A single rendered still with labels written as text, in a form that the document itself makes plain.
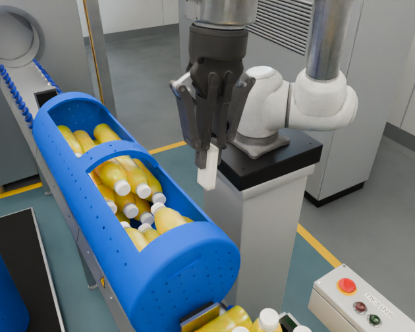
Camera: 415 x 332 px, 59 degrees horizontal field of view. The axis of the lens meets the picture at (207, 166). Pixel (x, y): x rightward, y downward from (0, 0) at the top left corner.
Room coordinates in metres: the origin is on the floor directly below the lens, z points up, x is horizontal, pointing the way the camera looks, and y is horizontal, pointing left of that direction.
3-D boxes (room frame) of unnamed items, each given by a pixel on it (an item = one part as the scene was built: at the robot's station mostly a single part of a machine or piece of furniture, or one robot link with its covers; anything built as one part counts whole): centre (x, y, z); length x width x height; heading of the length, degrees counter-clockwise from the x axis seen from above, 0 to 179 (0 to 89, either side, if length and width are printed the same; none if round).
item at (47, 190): (2.14, 1.19, 0.31); 0.06 x 0.06 x 0.63; 33
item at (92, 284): (1.32, 0.65, 0.31); 0.06 x 0.06 x 0.63; 33
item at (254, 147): (1.19, -0.17, 1.10); 0.22 x 0.18 x 0.06; 35
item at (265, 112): (1.17, -0.19, 1.23); 0.18 x 0.16 x 0.22; 76
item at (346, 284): (0.51, -0.31, 1.11); 0.04 x 0.04 x 0.01
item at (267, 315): (0.43, -0.13, 1.10); 0.04 x 0.04 x 0.02
